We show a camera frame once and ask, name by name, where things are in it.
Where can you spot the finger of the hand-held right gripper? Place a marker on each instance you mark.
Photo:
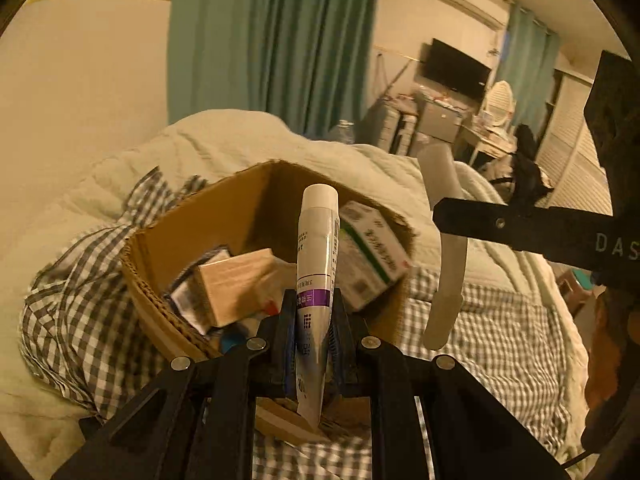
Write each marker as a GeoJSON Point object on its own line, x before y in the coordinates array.
{"type": "Point", "coordinates": [490, 222]}

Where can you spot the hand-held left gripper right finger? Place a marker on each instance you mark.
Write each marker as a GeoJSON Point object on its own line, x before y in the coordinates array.
{"type": "Point", "coordinates": [340, 355]}

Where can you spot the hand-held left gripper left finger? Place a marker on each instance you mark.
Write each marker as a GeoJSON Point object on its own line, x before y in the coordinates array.
{"type": "Point", "coordinates": [289, 355]}

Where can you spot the blue tissue packet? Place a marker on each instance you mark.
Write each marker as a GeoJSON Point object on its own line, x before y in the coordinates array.
{"type": "Point", "coordinates": [230, 345]}

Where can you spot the beige medicine box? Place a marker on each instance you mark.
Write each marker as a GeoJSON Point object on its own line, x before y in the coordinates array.
{"type": "Point", "coordinates": [235, 285]}

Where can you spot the green medicine box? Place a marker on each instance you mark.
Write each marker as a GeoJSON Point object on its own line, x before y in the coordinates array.
{"type": "Point", "coordinates": [375, 255]}

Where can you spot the white toothpaste tube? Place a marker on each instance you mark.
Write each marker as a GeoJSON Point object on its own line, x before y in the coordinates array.
{"type": "Point", "coordinates": [315, 240]}

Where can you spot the brown cardboard box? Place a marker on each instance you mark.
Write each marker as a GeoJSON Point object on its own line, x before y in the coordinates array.
{"type": "Point", "coordinates": [240, 200]}

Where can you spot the person's right hand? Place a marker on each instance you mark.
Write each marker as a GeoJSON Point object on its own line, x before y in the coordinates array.
{"type": "Point", "coordinates": [600, 360]}

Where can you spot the wooden stool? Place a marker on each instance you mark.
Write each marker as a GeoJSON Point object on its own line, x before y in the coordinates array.
{"type": "Point", "coordinates": [570, 285]}

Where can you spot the dark clothing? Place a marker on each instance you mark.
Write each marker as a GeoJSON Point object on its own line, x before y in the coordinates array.
{"type": "Point", "coordinates": [530, 160]}

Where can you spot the white desk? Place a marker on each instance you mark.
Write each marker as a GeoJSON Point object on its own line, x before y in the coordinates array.
{"type": "Point", "coordinates": [487, 140]}

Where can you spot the louvred wardrobe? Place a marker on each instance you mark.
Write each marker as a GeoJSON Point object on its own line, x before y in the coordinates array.
{"type": "Point", "coordinates": [575, 160]}

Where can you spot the grey cabinet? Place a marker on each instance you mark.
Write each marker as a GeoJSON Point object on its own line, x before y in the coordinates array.
{"type": "Point", "coordinates": [440, 120]}

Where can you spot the white ornate chair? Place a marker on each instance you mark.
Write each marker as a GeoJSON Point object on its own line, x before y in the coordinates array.
{"type": "Point", "coordinates": [500, 100]}

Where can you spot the white storage shelf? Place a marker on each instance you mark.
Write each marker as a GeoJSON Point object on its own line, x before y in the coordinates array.
{"type": "Point", "coordinates": [395, 125]}

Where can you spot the grey checkered bedsheet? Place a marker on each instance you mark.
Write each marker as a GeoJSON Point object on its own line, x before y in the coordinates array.
{"type": "Point", "coordinates": [500, 360]}

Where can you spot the black television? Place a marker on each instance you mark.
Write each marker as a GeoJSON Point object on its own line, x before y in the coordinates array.
{"type": "Point", "coordinates": [450, 67]}

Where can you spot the teal curtain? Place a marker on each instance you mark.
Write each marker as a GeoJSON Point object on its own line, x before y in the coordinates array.
{"type": "Point", "coordinates": [275, 35]}
{"type": "Point", "coordinates": [530, 60]}

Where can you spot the clear water bottle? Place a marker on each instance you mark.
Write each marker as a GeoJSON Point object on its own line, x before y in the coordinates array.
{"type": "Point", "coordinates": [345, 132]}

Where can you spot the cream quilted blanket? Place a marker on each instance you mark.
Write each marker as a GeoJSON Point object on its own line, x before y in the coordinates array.
{"type": "Point", "coordinates": [75, 200]}

